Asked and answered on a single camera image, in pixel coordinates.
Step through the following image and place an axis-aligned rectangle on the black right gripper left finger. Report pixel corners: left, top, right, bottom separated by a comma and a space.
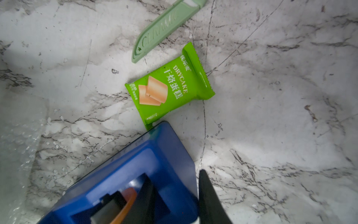
123, 177, 157, 224

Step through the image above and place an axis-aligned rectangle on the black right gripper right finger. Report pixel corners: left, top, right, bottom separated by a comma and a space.
199, 169, 232, 224

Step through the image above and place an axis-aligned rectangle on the blue tape dispenser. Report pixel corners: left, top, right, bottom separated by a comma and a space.
40, 121, 199, 224

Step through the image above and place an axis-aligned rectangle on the green snack packet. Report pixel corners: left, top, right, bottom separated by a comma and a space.
125, 43, 215, 130

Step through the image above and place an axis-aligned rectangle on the clear plastic wrapper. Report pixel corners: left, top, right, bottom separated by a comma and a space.
131, 0, 207, 63

